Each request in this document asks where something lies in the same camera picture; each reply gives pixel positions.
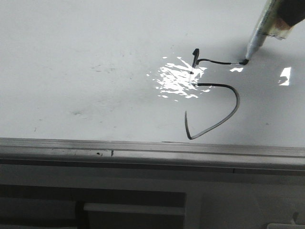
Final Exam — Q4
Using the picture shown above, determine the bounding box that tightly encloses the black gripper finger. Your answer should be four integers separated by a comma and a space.
277, 0, 305, 27

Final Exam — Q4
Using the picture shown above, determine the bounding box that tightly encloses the grey shelf unit below board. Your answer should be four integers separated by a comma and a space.
0, 185, 186, 229

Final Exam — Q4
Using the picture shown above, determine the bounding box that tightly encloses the white whiteboard with aluminium frame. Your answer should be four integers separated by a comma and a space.
0, 0, 305, 171

